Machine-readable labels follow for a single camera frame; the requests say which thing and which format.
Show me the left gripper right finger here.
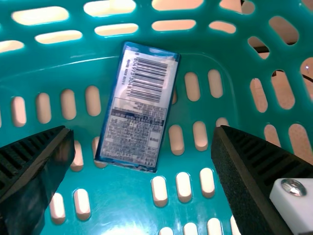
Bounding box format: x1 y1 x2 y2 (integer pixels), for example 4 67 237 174
211 124 313 235

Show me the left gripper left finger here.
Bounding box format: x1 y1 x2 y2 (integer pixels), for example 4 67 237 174
0 125 75 235

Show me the blue box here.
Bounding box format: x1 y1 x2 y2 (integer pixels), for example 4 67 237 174
94 41 181 174

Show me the teal shopping basket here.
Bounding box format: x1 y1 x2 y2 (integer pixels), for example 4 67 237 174
0 0 313 235

